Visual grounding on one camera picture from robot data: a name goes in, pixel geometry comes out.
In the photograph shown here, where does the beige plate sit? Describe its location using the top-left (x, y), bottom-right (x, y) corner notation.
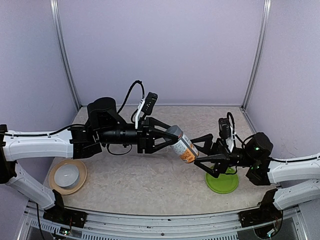
top-left (48, 159), bottom-right (87, 195)

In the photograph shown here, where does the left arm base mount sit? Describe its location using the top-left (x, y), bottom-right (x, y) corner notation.
top-left (43, 189), bottom-right (87, 229)

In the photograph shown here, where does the green plate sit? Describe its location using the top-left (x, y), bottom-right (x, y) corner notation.
top-left (205, 167), bottom-right (239, 194)

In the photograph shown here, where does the left aluminium frame post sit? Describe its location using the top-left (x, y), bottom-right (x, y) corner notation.
top-left (50, 0), bottom-right (82, 111)

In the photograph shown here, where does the front aluminium rail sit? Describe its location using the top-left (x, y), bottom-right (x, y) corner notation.
top-left (14, 201), bottom-right (311, 240)

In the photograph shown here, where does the right aluminium frame post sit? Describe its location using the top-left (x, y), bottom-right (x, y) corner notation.
top-left (241, 0), bottom-right (272, 112)

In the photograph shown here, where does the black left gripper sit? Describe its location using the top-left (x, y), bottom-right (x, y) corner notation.
top-left (97, 117), bottom-right (179, 154)

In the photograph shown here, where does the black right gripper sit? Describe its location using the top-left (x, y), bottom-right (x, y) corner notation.
top-left (188, 133), bottom-right (256, 178)

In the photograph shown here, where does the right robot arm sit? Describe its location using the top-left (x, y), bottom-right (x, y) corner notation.
top-left (191, 112), bottom-right (320, 222)

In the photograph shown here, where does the white bowl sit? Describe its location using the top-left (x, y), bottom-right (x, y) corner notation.
top-left (54, 164), bottom-right (80, 189)

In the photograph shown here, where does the aluminium frame post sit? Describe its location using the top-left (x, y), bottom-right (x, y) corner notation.
top-left (241, 0), bottom-right (272, 112)
top-left (50, 0), bottom-right (82, 111)

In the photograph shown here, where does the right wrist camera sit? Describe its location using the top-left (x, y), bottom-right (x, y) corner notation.
top-left (218, 118), bottom-right (236, 153)

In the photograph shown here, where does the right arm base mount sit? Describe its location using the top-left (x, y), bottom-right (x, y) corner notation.
top-left (238, 188), bottom-right (283, 228)

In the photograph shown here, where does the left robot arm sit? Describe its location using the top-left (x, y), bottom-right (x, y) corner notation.
top-left (0, 92), bottom-right (178, 223)

